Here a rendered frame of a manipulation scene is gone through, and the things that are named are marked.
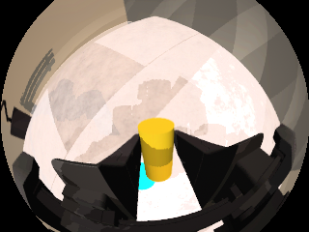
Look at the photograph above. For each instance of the cyan circle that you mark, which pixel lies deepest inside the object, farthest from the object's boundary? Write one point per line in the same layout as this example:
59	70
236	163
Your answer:
145	183

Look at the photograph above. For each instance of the yellow tall cylinder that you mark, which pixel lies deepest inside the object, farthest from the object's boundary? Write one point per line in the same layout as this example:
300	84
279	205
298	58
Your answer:
157	139

